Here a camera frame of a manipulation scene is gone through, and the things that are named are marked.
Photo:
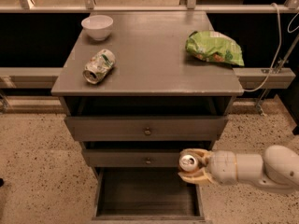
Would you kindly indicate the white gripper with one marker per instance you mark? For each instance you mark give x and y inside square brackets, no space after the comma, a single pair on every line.
[222,166]

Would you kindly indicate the orange soda can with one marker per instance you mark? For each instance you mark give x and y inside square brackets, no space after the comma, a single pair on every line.
[188,163]

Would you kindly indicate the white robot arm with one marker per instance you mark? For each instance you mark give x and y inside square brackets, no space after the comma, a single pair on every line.
[277,170]

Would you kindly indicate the brass middle drawer knob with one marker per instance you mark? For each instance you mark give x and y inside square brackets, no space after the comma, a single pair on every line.
[148,161]

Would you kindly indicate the brass drawer knob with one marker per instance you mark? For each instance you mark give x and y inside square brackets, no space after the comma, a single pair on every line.
[147,131]
[148,161]

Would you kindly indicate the grey top drawer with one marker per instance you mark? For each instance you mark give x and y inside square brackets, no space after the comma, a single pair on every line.
[132,128]

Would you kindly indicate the brass top drawer knob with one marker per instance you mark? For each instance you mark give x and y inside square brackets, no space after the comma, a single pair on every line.
[147,131]

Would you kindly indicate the grey open bottom drawer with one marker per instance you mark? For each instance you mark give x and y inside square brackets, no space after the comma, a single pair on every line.
[146,196]

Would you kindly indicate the grey wooden drawer cabinet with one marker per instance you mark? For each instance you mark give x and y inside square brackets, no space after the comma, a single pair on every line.
[133,102]

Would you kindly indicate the grey middle drawer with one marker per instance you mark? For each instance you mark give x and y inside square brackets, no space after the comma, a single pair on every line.
[131,157]

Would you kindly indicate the crushed green white can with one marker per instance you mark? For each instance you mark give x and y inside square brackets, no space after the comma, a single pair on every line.
[99,66]

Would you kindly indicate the green chip bag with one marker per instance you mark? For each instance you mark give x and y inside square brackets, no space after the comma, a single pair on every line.
[214,47]

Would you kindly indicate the white ceramic bowl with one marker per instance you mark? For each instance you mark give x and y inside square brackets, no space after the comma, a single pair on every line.
[98,27]

